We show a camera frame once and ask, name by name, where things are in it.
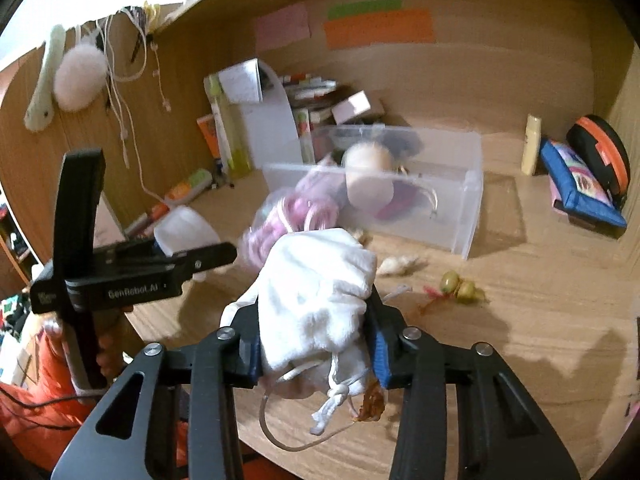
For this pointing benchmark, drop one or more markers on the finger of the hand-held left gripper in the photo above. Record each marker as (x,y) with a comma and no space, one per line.
(210,256)

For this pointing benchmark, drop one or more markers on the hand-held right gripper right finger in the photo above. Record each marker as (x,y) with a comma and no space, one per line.
(380,360)

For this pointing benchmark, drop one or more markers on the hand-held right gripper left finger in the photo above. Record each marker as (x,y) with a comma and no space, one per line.
(254,360)

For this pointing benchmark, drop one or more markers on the white plastic cup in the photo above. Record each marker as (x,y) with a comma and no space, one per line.
(185,230)

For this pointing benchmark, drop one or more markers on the clear plastic storage box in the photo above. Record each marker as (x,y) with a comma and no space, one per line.
(450,200)

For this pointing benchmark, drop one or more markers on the person's left forearm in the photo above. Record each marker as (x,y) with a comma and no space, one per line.
(35,400)

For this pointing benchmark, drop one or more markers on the wooden desktop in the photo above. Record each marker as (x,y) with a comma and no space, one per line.
(530,290)

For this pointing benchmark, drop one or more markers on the person's left hand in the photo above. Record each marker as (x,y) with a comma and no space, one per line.
(109,355)

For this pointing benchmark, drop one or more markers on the brown tassel charm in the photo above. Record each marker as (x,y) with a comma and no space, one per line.
(371,402)

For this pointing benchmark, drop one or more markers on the orange marker pen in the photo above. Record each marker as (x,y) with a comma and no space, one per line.
(147,217)

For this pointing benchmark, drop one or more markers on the green orange white marker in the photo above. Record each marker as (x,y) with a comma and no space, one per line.
(190,186)

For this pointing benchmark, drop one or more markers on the beige fluffy tuft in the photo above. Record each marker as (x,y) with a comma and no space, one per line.
(400,265)

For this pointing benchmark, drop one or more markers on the yellow-green gourd charm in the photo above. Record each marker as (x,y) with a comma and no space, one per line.
(462,287)

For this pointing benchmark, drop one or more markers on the orange booklet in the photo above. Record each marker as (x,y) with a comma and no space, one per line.
(208,136)

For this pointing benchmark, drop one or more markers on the yellow-green bottle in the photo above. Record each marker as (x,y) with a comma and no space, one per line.
(232,135)

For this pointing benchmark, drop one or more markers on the pale green plush strip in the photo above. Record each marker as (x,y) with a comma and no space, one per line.
(45,85)

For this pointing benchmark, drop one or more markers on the white fluffy pompom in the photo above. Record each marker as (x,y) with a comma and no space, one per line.
(80,77)

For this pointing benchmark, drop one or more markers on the dark purple cloth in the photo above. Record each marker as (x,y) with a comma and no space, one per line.
(405,200)

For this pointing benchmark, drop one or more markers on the beige round puff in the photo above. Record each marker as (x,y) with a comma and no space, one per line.
(367,175)

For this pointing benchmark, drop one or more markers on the stack of books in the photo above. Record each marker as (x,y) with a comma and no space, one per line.
(312,105)

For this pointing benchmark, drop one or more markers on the small cardboard box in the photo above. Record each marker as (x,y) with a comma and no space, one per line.
(356,106)

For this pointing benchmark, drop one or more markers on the pink sticky note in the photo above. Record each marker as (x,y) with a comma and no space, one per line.
(281,26)

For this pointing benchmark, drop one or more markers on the cream tube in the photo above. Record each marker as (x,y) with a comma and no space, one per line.
(531,145)

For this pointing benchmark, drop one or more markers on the blue zip pouch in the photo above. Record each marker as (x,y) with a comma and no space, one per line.
(580,185)

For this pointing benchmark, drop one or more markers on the orange sticky note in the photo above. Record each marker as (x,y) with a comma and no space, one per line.
(380,29)

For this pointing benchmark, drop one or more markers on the green sticky note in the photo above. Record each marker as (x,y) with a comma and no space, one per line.
(365,7)

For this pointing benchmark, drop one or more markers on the black and orange round case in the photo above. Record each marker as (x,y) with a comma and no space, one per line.
(600,145)

